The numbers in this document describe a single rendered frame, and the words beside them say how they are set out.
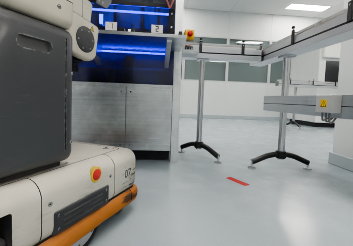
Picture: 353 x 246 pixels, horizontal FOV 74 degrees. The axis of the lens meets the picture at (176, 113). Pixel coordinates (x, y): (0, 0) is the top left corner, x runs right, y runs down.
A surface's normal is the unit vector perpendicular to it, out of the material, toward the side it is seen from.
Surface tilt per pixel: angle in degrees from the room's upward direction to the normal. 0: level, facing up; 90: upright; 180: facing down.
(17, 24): 90
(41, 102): 90
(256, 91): 90
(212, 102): 90
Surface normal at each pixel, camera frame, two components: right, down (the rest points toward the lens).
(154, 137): 0.08, 0.07
